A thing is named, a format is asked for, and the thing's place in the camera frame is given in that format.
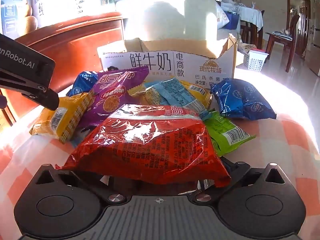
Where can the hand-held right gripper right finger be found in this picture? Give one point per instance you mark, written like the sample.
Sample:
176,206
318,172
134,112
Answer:
240,170

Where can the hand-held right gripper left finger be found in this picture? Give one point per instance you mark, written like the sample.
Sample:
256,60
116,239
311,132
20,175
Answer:
92,185

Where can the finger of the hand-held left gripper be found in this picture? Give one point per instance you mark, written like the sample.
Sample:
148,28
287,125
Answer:
45,97

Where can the green snack packet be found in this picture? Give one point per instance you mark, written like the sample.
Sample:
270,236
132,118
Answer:
225,132

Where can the purple snack packet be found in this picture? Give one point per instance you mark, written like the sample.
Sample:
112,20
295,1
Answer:
112,95

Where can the red snack packet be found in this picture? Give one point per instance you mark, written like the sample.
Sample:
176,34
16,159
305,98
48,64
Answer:
150,142

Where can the small yellow snack packet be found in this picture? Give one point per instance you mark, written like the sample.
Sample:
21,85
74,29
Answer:
140,92

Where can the light blue snack packet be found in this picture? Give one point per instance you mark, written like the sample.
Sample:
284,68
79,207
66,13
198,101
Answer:
172,92

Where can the printed cardboard box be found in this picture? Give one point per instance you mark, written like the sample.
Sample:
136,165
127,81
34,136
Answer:
150,62

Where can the wooden gourd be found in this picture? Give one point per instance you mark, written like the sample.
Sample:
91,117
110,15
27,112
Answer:
30,22

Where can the blue carton box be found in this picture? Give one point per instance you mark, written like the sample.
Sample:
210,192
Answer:
15,10

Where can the red-brown wooden cabinet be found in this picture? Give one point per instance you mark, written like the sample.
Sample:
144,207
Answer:
75,50

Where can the pink checkered tablecloth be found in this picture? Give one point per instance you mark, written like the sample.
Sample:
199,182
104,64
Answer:
287,142

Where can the white milk carton box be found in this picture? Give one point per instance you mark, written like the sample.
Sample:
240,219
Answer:
62,5

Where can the white plastic basket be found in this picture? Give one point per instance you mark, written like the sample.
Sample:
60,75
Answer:
255,61

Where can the yellow printed bag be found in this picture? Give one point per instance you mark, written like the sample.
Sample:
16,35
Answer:
247,48

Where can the striped chair cushion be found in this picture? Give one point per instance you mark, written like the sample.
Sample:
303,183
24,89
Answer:
282,35

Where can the silver refrigerator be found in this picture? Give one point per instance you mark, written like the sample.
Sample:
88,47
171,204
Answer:
313,47

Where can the blue bag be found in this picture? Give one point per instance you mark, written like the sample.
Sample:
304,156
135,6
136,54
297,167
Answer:
233,20

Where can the beige chair back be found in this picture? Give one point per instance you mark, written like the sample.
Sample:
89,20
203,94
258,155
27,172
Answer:
175,17

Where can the white and orange bag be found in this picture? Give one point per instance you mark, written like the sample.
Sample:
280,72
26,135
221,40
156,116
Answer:
222,17

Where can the table with white cloth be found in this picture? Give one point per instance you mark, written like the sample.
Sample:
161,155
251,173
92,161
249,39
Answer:
250,15

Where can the wooden door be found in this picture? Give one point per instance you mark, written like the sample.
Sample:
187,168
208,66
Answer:
303,25

